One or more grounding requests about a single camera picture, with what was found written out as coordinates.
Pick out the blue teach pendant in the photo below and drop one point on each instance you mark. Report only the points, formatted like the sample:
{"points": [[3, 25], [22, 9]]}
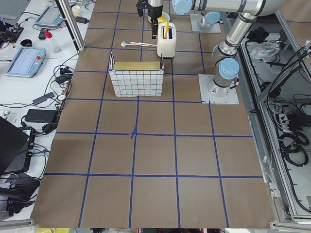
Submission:
{"points": [[26, 62], [50, 17]]}

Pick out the light green plate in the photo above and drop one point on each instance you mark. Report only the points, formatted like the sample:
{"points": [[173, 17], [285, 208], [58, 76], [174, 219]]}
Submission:
{"points": [[166, 16]]}

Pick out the yellow toast slice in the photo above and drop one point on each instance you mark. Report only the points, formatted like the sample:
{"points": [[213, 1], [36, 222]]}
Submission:
{"points": [[166, 30]]}

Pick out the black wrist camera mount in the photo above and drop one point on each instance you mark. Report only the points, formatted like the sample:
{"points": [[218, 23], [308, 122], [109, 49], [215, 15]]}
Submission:
{"points": [[141, 5]]}

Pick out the white bottle red cap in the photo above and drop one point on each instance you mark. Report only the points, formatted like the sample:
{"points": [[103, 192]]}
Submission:
{"points": [[52, 41]]}

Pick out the grey power adapter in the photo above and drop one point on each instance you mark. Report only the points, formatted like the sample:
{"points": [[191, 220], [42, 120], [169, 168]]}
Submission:
{"points": [[43, 98]]}

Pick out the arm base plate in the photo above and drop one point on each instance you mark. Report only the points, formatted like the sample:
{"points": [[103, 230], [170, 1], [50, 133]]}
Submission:
{"points": [[213, 94], [208, 23]]}

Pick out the black power adapter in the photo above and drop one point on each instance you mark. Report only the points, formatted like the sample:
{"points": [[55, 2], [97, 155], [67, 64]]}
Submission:
{"points": [[82, 20]]}

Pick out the aluminium frame post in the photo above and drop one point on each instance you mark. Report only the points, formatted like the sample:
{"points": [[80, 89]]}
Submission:
{"points": [[71, 24]]}

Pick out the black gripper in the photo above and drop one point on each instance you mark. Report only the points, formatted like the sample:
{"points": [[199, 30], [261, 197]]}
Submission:
{"points": [[154, 12]]}

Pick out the white two-slot toaster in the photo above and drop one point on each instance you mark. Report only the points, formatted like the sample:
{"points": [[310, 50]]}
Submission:
{"points": [[166, 46]]}

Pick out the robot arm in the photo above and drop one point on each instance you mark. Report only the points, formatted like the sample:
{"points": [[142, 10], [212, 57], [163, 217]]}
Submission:
{"points": [[155, 3], [226, 68]]}

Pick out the black phone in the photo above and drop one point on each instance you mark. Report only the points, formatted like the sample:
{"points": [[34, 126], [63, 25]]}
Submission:
{"points": [[42, 34]]}

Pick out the white cup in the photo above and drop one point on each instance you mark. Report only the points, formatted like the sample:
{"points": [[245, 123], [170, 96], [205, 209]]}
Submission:
{"points": [[76, 10]]}

